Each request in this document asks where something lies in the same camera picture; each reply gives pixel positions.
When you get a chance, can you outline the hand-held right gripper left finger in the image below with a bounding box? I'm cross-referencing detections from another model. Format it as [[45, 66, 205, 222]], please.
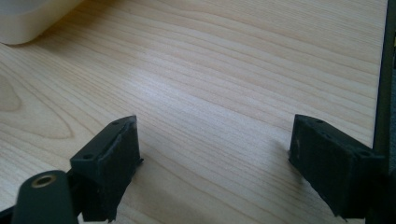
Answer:
[[69, 115, 145, 223]]

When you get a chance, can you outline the cream plastic container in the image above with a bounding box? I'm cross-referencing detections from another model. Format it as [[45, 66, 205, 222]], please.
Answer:
[[0, 0, 84, 46]]

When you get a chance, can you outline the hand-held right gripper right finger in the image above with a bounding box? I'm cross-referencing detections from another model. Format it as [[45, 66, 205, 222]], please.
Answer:
[[288, 114, 386, 220]]

